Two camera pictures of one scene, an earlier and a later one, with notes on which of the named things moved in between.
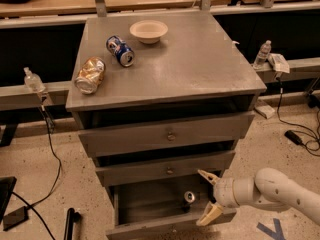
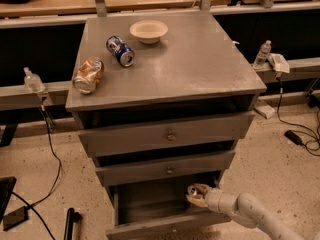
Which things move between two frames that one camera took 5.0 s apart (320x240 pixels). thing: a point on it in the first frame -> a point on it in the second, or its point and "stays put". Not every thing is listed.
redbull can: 189,197 -> 192,190
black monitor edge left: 7,184 stays put
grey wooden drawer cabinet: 156,97 stays put
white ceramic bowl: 148,31 stays put
